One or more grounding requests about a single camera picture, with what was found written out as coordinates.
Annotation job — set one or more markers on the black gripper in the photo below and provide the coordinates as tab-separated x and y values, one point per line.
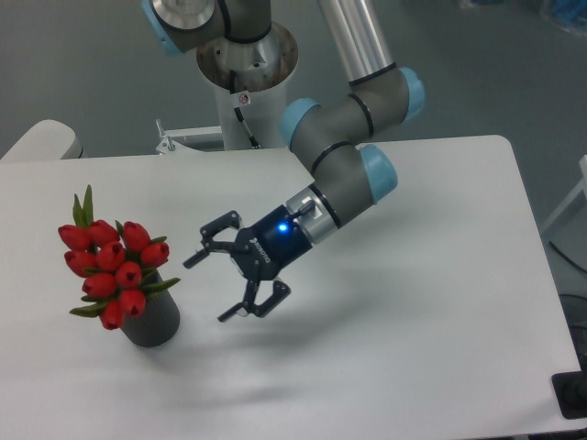
260	251

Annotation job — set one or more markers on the red tulip bouquet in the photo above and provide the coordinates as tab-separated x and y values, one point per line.
119	264

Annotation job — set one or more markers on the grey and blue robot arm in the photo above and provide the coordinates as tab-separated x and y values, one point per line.
333	143

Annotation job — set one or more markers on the dark grey ribbed vase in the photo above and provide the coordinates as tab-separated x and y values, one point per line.
158	323

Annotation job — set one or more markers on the white chair armrest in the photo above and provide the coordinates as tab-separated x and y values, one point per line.
47	140

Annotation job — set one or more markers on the black device at table edge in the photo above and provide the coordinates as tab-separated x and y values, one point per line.
570	390

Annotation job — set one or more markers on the blue plastic bag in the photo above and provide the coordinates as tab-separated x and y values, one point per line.
570	15

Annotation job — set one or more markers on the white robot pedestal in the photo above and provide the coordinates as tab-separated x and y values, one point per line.
247	101

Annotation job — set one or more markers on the white furniture frame right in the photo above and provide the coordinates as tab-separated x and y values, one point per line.
568	207

